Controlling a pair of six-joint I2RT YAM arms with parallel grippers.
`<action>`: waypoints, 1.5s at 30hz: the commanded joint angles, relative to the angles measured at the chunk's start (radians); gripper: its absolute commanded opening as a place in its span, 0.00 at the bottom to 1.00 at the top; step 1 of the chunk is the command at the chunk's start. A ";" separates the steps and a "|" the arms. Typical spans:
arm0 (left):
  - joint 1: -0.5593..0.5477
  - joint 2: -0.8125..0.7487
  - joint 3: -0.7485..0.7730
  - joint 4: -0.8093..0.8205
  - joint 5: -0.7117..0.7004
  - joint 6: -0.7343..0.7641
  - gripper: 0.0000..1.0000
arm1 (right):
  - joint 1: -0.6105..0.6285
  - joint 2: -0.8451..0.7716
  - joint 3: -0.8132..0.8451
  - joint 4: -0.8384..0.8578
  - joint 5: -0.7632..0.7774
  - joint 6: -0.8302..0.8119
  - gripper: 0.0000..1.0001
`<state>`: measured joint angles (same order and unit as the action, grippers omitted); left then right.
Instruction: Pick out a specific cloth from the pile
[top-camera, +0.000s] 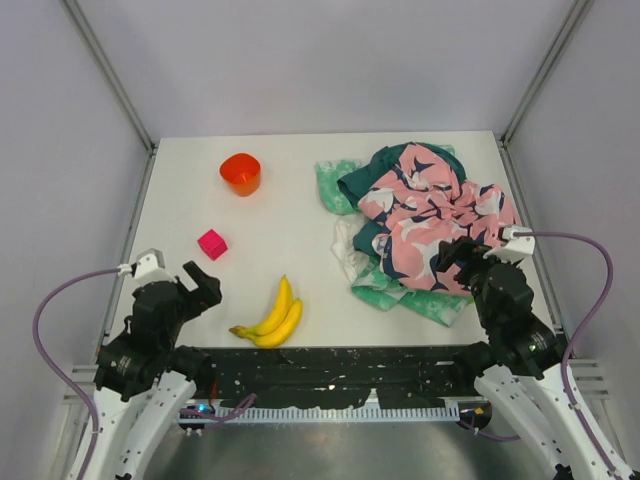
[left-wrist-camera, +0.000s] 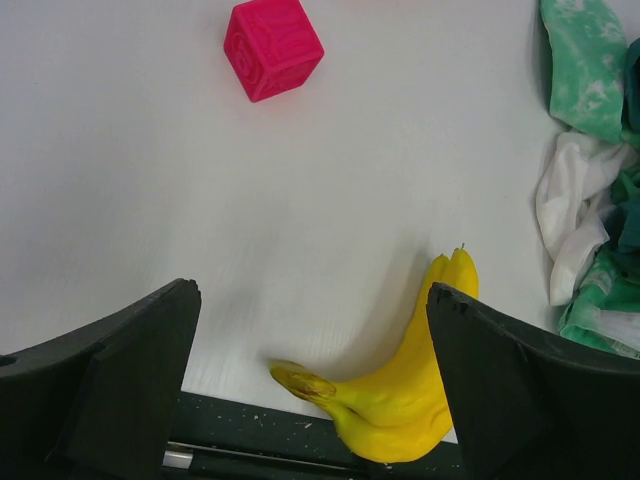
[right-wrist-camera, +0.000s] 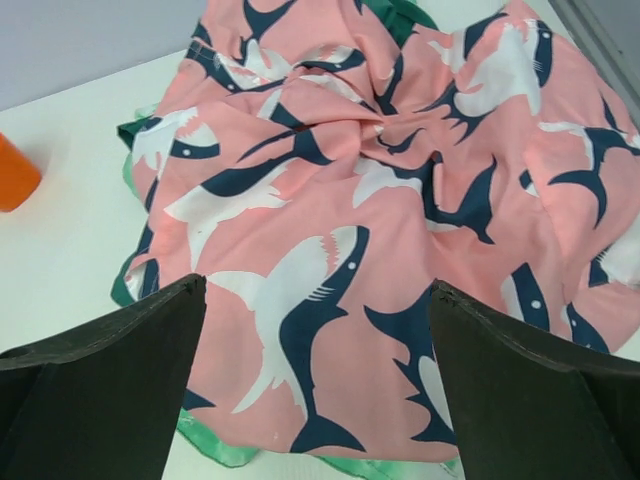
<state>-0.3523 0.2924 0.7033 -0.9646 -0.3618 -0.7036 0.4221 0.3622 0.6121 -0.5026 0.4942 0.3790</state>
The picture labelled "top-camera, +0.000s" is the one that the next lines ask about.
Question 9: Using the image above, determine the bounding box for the pink navy floral cloth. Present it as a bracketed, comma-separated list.
[356, 146, 520, 296]

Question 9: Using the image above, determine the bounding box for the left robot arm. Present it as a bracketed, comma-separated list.
[67, 254, 222, 479]

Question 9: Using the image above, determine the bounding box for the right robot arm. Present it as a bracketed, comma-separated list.
[436, 227, 639, 479]

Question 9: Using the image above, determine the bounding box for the mint green white cloth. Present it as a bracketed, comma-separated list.
[315, 145, 472, 327]

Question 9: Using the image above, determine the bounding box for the pink cube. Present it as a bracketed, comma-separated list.
[197, 229, 228, 261]

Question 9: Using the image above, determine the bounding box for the yellow banana upper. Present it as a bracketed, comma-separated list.
[229, 276, 294, 338]

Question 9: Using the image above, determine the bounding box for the yellow banana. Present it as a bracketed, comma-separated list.
[246, 299, 303, 349]
[229, 276, 294, 338]

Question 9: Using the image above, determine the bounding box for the yellow banana lower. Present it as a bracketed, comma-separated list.
[246, 299, 303, 349]

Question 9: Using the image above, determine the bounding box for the orange plastic cup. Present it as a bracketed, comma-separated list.
[219, 153, 262, 197]

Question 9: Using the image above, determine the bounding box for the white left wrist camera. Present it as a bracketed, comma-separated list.
[117, 248, 177, 287]

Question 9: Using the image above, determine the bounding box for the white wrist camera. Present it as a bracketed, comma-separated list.
[117, 248, 177, 287]
[483, 225, 535, 264]

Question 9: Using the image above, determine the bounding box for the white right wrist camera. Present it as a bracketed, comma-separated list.
[483, 225, 535, 264]

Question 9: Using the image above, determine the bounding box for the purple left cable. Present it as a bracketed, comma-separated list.
[32, 268, 124, 480]

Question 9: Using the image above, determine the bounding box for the purple cable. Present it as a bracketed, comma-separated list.
[512, 230, 626, 480]
[32, 268, 124, 480]

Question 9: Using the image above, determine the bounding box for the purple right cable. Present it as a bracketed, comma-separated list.
[512, 230, 626, 480]

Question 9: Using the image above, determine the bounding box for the right aluminium frame post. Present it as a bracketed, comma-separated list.
[498, 0, 596, 149]

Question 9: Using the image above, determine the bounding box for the aluminium frame post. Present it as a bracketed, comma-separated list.
[59, 0, 159, 154]
[498, 0, 596, 149]

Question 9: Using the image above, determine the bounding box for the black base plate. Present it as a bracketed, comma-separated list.
[194, 346, 477, 410]

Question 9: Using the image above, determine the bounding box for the white slotted cable duct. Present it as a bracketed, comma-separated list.
[179, 403, 461, 424]

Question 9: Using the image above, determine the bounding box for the left aluminium frame post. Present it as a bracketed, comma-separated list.
[59, 0, 159, 154]

